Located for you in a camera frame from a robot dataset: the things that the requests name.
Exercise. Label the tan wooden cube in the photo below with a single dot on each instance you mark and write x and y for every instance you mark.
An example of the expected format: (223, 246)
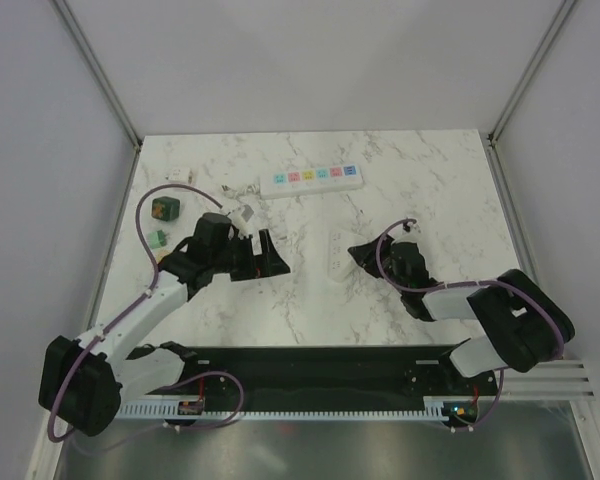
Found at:
(161, 254)

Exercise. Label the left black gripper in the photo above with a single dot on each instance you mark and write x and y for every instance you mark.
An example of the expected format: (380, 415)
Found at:
(262, 265)

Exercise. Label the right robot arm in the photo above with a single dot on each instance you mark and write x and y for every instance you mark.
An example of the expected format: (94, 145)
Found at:
(522, 325)

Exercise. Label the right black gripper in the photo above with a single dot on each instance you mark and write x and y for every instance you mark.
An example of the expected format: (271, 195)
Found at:
(365, 254)

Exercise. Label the dark green cube plug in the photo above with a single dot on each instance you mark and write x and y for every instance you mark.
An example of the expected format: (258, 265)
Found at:
(165, 208)

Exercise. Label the white power strip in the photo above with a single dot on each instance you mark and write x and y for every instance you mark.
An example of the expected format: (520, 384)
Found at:
(309, 181)

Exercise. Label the white cube with print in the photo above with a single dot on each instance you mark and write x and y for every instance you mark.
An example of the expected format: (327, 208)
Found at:
(181, 174)

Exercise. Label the white slotted cable duct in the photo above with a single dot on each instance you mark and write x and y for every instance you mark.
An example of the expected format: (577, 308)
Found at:
(176, 409)

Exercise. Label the light green cube plug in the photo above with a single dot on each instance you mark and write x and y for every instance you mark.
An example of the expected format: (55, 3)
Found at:
(157, 239)

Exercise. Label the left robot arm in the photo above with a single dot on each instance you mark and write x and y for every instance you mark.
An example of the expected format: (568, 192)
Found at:
(86, 380)

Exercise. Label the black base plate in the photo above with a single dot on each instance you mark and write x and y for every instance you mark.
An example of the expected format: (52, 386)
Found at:
(343, 376)

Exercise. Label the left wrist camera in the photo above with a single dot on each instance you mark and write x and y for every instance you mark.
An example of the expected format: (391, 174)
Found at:
(240, 217)

